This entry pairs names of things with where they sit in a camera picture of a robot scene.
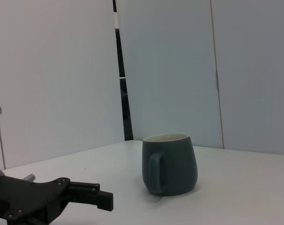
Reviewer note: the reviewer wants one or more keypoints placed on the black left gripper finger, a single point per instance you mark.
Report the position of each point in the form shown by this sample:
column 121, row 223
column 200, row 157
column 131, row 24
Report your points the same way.
column 39, row 222
column 104, row 200

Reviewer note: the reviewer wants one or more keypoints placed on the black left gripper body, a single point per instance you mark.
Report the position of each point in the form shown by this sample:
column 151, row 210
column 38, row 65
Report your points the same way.
column 27, row 197

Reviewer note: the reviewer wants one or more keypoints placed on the grey ceramic mug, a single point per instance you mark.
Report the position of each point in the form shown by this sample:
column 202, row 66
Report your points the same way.
column 177, row 168

